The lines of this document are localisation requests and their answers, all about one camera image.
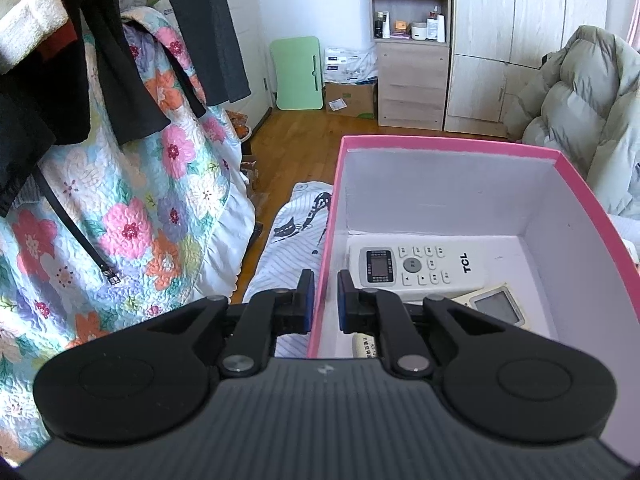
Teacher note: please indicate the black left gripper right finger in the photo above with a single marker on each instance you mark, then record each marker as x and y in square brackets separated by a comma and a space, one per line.
[382, 315]

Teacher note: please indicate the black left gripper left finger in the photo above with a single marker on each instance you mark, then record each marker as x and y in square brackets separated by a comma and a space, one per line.
[251, 330]

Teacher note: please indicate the white TCL remote control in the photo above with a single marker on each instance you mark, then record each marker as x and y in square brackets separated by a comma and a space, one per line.
[447, 267]

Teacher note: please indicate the beige remote control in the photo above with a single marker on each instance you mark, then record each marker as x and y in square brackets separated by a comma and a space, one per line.
[498, 302]

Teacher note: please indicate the pink cardboard box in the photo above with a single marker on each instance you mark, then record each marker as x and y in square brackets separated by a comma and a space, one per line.
[542, 231]

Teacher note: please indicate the floral quilt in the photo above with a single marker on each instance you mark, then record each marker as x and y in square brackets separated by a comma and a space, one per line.
[146, 226]

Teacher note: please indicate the brown cardboard box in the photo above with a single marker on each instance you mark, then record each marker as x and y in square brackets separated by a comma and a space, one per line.
[352, 100]

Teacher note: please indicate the white packaged box stack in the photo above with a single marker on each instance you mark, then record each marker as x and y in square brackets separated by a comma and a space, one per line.
[349, 66]

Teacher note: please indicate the green folding table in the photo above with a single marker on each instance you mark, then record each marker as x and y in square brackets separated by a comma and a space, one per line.
[297, 65]

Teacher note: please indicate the grey-green puffer jacket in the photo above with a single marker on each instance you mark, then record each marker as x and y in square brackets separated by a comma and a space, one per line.
[584, 102]

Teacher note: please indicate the light wooden wardrobe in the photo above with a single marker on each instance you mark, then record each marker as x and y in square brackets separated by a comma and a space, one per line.
[497, 47]

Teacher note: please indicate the dark hanging garment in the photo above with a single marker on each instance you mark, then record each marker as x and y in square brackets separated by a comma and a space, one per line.
[45, 98]

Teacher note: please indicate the wooden shelf cabinet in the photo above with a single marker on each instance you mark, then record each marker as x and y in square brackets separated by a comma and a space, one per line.
[413, 54]

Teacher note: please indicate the white fluffy fabric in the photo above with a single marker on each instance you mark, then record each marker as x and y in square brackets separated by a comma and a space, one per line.
[26, 26]

